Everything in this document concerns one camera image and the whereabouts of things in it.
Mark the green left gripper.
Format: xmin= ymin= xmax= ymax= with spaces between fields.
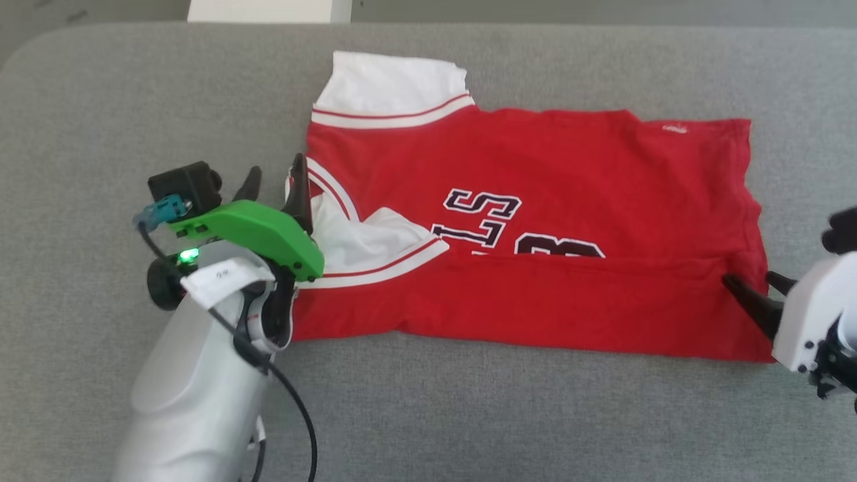
xmin=167 ymin=153 xmax=325 ymax=282

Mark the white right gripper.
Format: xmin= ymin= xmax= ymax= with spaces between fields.
xmin=722 ymin=251 xmax=857 ymax=374

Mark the red white basketball jersey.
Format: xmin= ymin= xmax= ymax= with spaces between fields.
xmin=287 ymin=51 xmax=777 ymax=364

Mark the white cabinet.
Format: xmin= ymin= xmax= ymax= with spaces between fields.
xmin=187 ymin=0 xmax=353 ymax=24

